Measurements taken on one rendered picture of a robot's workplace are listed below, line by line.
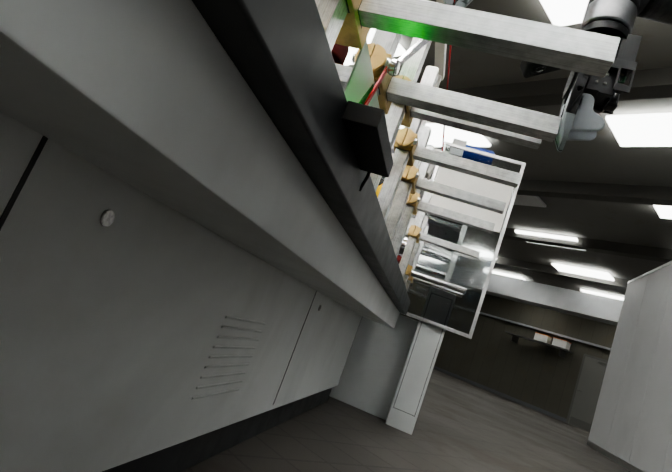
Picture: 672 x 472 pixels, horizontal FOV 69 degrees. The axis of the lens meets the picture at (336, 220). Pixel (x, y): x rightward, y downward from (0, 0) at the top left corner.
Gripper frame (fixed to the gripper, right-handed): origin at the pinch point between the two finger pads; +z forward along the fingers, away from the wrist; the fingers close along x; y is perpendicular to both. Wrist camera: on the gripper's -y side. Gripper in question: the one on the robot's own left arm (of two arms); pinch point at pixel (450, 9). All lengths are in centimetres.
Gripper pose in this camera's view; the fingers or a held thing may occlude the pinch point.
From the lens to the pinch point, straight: 92.3
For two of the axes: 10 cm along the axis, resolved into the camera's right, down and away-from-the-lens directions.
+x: 9.2, 3.7, 0.9
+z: -3.5, 9.2, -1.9
